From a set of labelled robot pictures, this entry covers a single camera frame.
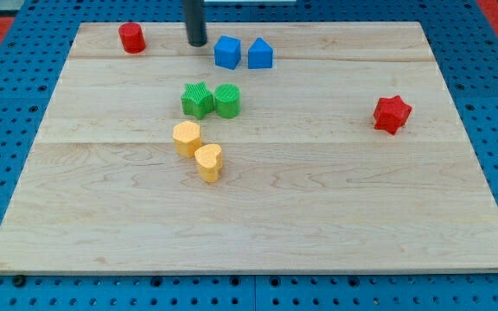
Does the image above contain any green star block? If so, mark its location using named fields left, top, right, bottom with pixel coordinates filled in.
left=181, top=81, right=214, bottom=119

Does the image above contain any blue cube block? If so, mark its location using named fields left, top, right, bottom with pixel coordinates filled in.
left=214, top=35, right=241, bottom=70

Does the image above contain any red star block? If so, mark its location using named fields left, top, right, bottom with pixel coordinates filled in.
left=373, top=95, right=412, bottom=135

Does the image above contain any yellow heart block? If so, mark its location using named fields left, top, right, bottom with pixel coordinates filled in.
left=195, top=143, right=223, bottom=183

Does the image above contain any green cylinder block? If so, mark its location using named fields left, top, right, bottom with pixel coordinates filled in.
left=214, top=84, right=240, bottom=118

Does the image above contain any yellow hexagon block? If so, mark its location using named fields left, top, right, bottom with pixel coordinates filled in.
left=173, top=121, right=201, bottom=158

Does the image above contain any light wooden board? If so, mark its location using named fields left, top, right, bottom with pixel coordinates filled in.
left=0, top=22, right=498, bottom=276

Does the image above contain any blue triangular prism block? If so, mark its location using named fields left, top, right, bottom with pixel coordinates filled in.
left=248, top=37, right=274, bottom=69

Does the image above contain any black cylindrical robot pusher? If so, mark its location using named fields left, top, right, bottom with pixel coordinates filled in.
left=182, top=0, right=208, bottom=48

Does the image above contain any red cylinder block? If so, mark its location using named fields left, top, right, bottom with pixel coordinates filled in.
left=118, top=22, right=146, bottom=54

